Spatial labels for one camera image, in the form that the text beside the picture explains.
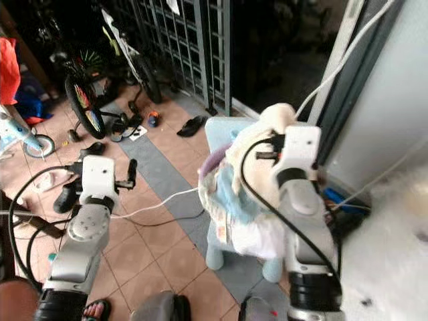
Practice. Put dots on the blue plastic item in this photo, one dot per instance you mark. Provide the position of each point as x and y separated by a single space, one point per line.
341 199

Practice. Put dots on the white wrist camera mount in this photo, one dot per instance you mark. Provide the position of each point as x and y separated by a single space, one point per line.
301 147
100 177

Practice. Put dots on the purple cloth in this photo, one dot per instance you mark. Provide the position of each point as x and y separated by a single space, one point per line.
210 160

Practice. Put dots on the dark grey door frame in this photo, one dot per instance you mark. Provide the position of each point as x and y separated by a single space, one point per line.
354 67

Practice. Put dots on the grey metal grille gate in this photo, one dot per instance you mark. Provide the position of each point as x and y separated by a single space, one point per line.
187 47

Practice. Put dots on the dark wooden furniture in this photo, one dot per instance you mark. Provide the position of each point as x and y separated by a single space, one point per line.
5 254

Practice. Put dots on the white paper sheet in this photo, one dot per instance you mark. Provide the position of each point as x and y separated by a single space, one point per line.
137 132

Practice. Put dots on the light blue plastic chair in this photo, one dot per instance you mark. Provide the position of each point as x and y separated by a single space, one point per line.
217 130

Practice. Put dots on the grey left robot leg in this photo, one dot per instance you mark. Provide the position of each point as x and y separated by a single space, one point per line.
160 307

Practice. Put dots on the red cloth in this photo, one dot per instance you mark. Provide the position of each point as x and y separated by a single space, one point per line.
8 70

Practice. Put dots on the light blue toy tricycle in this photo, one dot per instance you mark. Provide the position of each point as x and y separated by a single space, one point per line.
27 137

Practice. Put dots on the black children's bicycle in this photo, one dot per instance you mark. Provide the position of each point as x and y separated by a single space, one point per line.
83 100

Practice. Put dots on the pink slipper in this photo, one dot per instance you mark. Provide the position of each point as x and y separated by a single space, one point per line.
57 179

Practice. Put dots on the light blue garment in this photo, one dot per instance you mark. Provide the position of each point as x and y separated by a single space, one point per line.
231 187

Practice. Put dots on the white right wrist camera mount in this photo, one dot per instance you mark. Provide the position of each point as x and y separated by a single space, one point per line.
301 147

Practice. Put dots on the dark blue cloth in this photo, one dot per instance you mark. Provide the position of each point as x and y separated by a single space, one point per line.
33 103

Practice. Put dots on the white washing machine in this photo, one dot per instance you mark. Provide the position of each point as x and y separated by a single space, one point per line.
388 254

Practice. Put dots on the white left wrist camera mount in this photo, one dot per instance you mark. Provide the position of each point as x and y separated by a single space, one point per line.
100 177

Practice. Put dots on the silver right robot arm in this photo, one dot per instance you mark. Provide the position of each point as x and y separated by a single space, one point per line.
304 227

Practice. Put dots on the small blue orange shoe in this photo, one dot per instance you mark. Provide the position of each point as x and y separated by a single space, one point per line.
152 119

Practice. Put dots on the white printed garment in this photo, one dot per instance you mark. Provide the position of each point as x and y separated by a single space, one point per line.
247 234

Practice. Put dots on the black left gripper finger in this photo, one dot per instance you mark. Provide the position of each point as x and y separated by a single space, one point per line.
128 175

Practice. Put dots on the white children's bicycle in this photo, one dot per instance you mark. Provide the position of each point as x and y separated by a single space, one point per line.
127 47

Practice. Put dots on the person's bare knee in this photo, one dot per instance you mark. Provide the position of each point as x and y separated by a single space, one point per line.
20 301

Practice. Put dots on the cream fluffy cloth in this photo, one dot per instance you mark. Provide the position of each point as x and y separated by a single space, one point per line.
277 115

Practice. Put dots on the black clog shoe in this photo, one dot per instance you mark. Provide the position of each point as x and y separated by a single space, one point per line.
65 197

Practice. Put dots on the black sandal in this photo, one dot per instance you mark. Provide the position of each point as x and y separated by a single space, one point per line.
192 125

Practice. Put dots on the person's foot in sandal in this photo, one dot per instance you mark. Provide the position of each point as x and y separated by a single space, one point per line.
97 311

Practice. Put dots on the black and white shoe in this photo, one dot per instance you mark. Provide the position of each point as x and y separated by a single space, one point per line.
117 127

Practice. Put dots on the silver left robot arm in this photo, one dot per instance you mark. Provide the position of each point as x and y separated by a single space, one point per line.
70 267

